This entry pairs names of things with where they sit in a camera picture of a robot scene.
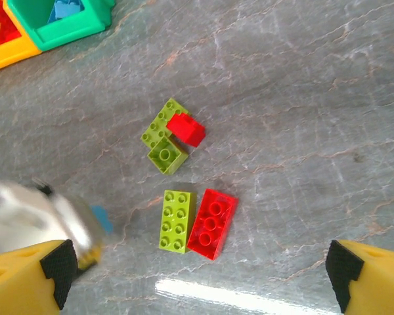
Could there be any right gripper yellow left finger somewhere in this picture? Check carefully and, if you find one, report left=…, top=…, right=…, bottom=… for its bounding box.
left=0, top=238, right=78, bottom=315

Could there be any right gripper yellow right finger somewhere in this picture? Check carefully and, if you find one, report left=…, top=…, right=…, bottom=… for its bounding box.
left=324, top=238, right=394, bottom=315

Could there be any blue long lego brick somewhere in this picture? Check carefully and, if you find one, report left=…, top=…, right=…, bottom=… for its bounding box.
left=54, top=0, right=85, bottom=14
left=90, top=205, right=114, bottom=234
left=47, top=6, right=77, bottom=24

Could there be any green long lego brick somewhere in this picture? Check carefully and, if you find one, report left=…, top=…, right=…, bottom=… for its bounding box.
left=140, top=97, right=191, bottom=150
left=158, top=189, right=198, bottom=255

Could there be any red long lego brick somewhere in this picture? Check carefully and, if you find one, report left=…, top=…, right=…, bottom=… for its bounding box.
left=186, top=188, right=240, bottom=262

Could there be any small green lego brick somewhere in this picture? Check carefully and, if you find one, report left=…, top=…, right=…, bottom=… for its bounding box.
left=146, top=136, right=189, bottom=176

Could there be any small red lego brick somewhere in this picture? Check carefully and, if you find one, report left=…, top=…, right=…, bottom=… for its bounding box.
left=165, top=112, right=206, bottom=148

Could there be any orange bin with red bricks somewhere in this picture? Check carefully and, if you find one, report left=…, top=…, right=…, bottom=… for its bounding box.
left=0, top=0, right=43, bottom=75

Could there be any green plastic bin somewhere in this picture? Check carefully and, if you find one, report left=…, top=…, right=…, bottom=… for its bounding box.
left=2, top=0, right=116, bottom=53

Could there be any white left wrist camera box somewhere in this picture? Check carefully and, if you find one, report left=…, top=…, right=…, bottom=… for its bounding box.
left=0, top=179, right=101, bottom=260

